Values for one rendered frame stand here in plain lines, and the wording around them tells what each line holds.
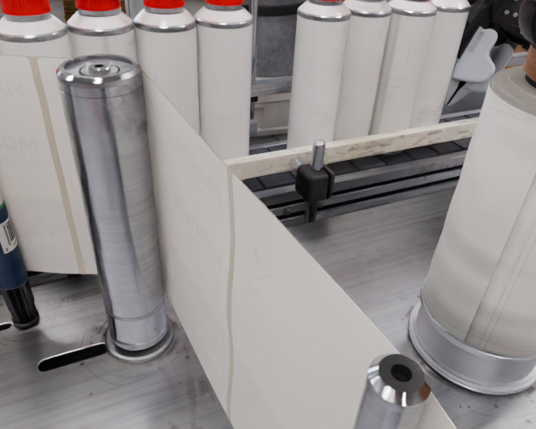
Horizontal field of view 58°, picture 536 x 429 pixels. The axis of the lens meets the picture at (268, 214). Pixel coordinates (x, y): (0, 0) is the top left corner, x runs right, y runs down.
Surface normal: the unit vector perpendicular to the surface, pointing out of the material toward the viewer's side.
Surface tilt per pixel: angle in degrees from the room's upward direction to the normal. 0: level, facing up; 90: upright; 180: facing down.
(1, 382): 0
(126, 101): 90
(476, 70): 63
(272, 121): 90
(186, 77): 90
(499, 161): 87
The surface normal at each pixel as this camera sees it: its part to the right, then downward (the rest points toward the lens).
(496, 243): -0.74, 0.32
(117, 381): 0.05, -0.82
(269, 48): 0.00, 0.25
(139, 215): 0.68, 0.45
